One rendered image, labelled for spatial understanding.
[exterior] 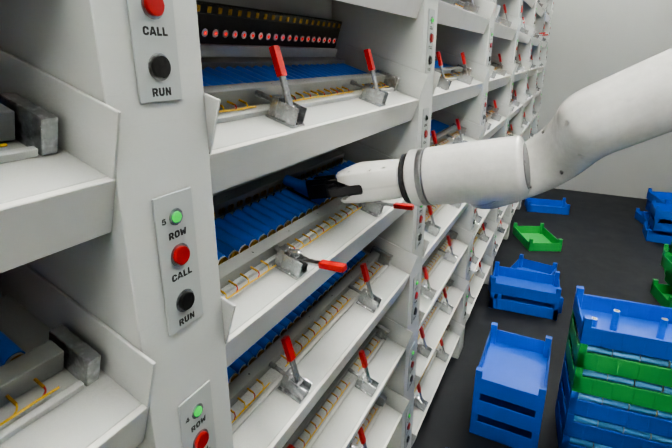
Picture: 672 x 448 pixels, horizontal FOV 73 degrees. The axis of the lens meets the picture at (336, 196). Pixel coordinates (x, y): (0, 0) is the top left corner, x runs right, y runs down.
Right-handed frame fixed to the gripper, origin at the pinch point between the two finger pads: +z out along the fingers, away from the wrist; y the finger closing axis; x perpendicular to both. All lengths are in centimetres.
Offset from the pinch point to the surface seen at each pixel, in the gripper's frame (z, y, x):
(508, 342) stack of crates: -7, -92, 82
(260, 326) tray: -4.8, 26.7, 10.3
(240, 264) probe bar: -2.0, 24.6, 3.6
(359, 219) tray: -3.4, -4.3, 7.2
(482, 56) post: -10, -97, -19
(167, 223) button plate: -9.3, 38.9, -5.8
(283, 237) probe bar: -1.8, 15.3, 3.5
